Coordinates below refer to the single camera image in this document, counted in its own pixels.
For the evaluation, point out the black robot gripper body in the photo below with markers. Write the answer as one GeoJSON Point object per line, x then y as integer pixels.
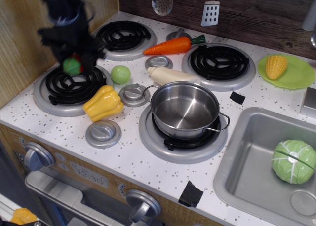
{"type": "Point", "coordinates": [75, 36]}

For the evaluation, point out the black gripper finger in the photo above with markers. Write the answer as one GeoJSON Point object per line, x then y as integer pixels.
{"type": "Point", "coordinates": [59, 49]}
{"type": "Point", "coordinates": [89, 59]}

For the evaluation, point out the red chili pepper toy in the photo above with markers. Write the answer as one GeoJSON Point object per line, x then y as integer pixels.
{"type": "Point", "coordinates": [73, 65]}

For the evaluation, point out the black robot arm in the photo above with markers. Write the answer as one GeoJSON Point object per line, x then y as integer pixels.
{"type": "Point", "coordinates": [63, 12]}

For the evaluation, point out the yellow bell pepper toy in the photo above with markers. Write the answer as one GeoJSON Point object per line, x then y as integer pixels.
{"type": "Point", "coordinates": [104, 103]}

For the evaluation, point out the stainless steel pan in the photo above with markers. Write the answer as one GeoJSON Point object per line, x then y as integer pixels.
{"type": "Point", "coordinates": [185, 110]}

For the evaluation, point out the green apple toy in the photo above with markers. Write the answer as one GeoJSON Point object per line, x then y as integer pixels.
{"type": "Point", "coordinates": [120, 74]}

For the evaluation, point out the back left burner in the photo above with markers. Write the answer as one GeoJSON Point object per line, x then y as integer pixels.
{"type": "Point", "coordinates": [125, 40]}

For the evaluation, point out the burner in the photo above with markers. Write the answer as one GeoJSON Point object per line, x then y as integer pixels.
{"type": "Point", "coordinates": [60, 94]}
{"type": "Point", "coordinates": [175, 150]}
{"type": "Point", "coordinates": [220, 67]}
{"type": "Point", "coordinates": [125, 40]}

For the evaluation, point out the front left burner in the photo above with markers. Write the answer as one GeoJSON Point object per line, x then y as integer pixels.
{"type": "Point", "coordinates": [60, 94]}

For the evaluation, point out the silver knob middle top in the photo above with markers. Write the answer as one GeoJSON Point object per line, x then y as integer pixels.
{"type": "Point", "coordinates": [134, 95]}

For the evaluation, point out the silver knob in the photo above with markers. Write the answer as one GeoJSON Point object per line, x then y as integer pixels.
{"type": "Point", "coordinates": [179, 33]}
{"type": "Point", "coordinates": [158, 61]}
{"type": "Point", "coordinates": [103, 134]}
{"type": "Point", "coordinates": [134, 95]}

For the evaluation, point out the silver knob upper top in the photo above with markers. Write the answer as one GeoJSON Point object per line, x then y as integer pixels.
{"type": "Point", "coordinates": [158, 61]}

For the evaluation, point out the silver knob front top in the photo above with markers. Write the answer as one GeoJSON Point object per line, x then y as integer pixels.
{"type": "Point", "coordinates": [103, 134]}

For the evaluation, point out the hanging slotted spoon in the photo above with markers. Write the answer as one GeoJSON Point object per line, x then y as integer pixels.
{"type": "Point", "coordinates": [162, 7]}

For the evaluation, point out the orange carrot toy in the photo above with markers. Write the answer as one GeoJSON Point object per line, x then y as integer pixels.
{"type": "Point", "coordinates": [173, 46]}

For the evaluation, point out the silver knob back top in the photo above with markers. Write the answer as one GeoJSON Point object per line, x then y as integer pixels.
{"type": "Point", "coordinates": [179, 33]}

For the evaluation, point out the left oven front knob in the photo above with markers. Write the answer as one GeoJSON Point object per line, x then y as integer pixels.
{"type": "Point", "coordinates": [37, 157]}

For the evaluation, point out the oven knob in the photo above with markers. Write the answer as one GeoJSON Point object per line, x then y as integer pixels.
{"type": "Point", "coordinates": [37, 157]}
{"type": "Point", "coordinates": [144, 208]}

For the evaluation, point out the hanging white spatula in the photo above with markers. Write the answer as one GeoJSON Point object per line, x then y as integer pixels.
{"type": "Point", "coordinates": [210, 14]}

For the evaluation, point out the back right burner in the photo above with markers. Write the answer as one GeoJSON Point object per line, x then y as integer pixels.
{"type": "Point", "coordinates": [220, 67]}

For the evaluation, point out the front right burner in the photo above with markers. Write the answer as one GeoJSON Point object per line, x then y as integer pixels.
{"type": "Point", "coordinates": [175, 150]}

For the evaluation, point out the black tape piece small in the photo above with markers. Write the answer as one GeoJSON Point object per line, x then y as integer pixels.
{"type": "Point", "coordinates": [237, 98]}

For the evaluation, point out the right oven front knob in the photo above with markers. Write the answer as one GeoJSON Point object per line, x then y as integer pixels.
{"type": "Point", "coordinates": [144, 208]}

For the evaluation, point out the yellow object bottom left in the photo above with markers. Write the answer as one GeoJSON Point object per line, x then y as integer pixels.
{"type": "Point", "coordinates": [23, 216]}

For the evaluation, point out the black tape piece front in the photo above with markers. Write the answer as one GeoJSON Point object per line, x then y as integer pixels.
{"type": "Point", "coordinates": [191, 195]}

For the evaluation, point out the yellow corn toy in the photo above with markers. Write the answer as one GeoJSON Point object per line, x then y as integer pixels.
{"type": "Point", "coordinates": [275, 66]}

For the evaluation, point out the silver sink basin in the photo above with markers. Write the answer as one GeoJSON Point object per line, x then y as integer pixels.
{"type": "Point", "coordinates": [245, 178]}

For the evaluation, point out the light green plate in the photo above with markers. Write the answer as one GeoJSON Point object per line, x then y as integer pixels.
{"type": "Point", "coordinates": [298, 73]}

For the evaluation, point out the green cabbage toy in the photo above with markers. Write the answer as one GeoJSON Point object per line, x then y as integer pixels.
{"type": "Point", "coordinates": [294, 161]}

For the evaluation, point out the silver oven door handle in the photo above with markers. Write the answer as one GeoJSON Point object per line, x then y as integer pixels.
{"type": "Point", "coordinates": [67, 197]}

